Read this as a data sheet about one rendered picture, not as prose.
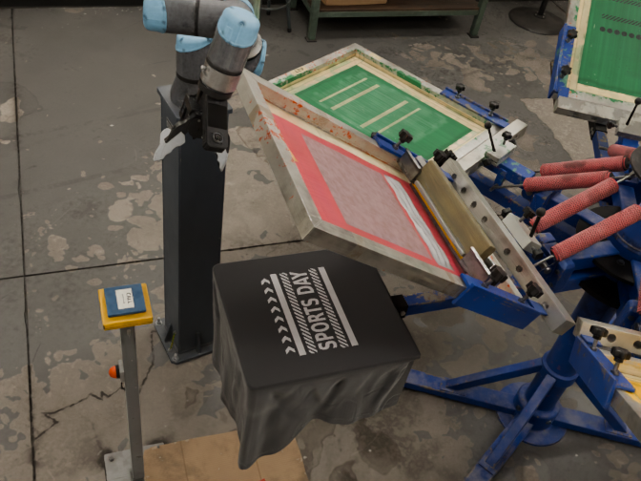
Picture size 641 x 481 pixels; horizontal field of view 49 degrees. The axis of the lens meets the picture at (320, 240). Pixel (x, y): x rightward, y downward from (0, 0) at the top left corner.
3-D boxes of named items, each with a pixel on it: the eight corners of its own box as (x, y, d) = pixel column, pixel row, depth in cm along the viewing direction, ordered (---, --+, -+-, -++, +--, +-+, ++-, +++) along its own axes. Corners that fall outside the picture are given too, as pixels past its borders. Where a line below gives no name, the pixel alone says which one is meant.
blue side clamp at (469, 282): (453, 304, 163) (474, 285, 160) (444, 289, 167) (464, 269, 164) (522, 330, 182) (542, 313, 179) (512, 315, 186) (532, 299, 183)
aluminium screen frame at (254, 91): (301, 240, 133) (314, 226, 131) (231, 77, 171) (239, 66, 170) (524, 324, 183) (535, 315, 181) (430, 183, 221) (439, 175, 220)
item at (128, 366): (111, 511, 243) (86, 340, 178) (103, 455, 258) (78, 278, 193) (174, 496, 250) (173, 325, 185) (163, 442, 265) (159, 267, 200)
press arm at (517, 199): (340, 112, 288) (341, 99, 284) (348, 107, 292) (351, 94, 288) (613, 278, 238) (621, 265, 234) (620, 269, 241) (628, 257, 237)
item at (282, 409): (246, 471, 205) (257, 388, 176) (243, 461, 207) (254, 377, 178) (388, 438, 219) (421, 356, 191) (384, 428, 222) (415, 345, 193)
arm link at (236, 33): (263, 13, 136) (262, 31, 129) (243, 62, 142) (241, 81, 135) (225, -3, 134) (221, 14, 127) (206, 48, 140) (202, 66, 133)
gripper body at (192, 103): (210, 122, 152) (228, 74, 145) (218, 146, 146) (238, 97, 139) (175, 115, 148) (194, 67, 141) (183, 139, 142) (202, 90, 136)
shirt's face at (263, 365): (250, 388, 176) (251, 387, 176) (214, 265, 205) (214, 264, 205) (420, 355, 192) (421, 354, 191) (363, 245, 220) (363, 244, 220)
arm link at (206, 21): (202, -11, 143) (197, 8, 135) (257, -5, 145) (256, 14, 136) (201, 26, 148) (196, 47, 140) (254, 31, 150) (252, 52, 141)
